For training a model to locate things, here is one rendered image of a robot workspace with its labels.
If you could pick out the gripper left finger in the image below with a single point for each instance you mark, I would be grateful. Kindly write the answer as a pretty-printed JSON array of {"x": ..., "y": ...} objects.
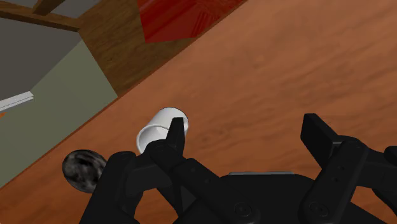
[{"x": 173, "y": 167}]

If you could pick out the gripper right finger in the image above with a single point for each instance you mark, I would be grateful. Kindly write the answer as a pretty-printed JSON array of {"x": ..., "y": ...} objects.
[{"x": 338, "y": 161}]

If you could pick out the white cup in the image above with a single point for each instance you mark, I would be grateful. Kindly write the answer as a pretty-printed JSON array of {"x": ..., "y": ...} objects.
[{"x": 159, "y": 125}]

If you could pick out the dark grey mottled ball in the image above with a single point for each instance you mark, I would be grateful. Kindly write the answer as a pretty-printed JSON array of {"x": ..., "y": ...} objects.
[{"x": 81, "y": 169}]

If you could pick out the red robot stand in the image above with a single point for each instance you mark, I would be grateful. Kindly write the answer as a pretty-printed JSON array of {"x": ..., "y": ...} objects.
[{"x": 176, "y": 18}]

